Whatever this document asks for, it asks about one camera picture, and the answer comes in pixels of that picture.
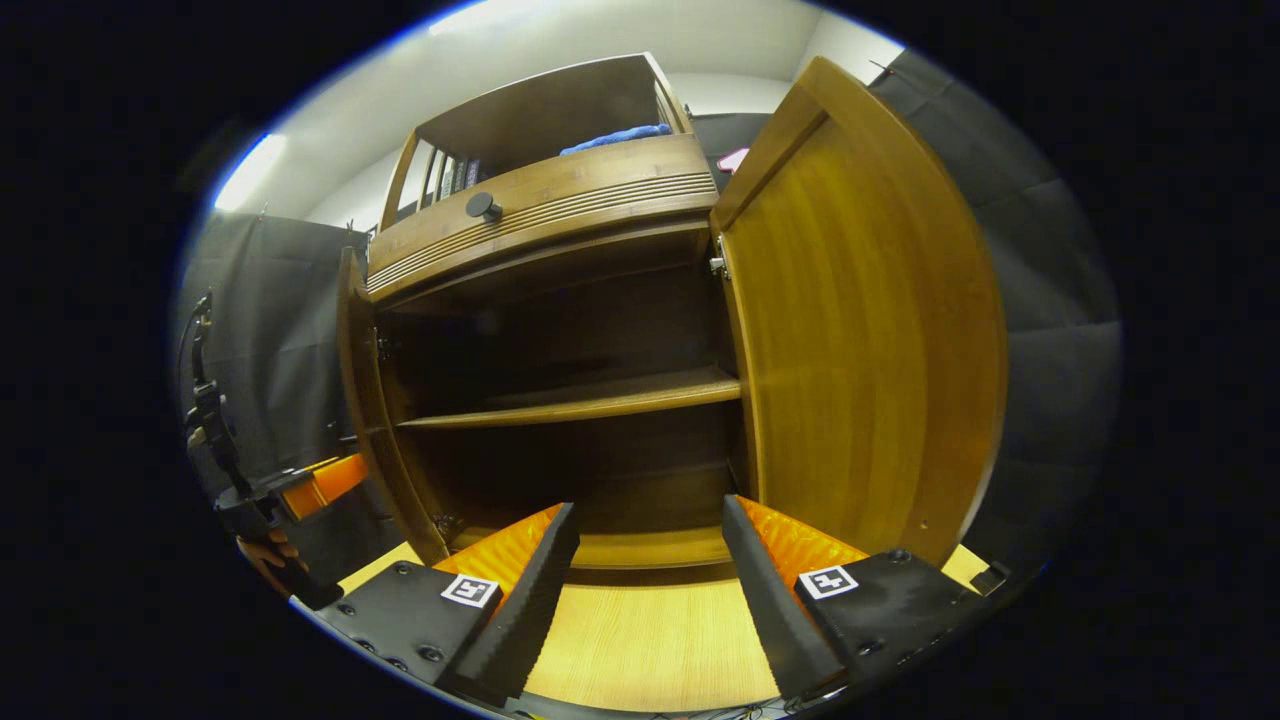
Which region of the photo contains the long ceiling light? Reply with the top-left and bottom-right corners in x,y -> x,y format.
213,133 -> 289,213

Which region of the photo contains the ribbed wooden drawer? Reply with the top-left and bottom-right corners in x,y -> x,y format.
366,133 -> 719,306

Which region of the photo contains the wooden inner shelf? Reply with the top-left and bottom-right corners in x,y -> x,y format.
396,365 -> 743,432

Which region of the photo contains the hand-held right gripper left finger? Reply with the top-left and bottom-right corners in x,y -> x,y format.
290,502 -> 581,707

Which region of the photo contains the blue towel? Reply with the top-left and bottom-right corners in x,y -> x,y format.
560,123 -> 674,157

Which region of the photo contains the black backdrop cloth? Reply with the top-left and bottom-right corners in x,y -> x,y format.
172,45 -> 1123,586

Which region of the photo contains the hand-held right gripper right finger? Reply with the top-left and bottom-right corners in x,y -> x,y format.
722,494 -> 991,699

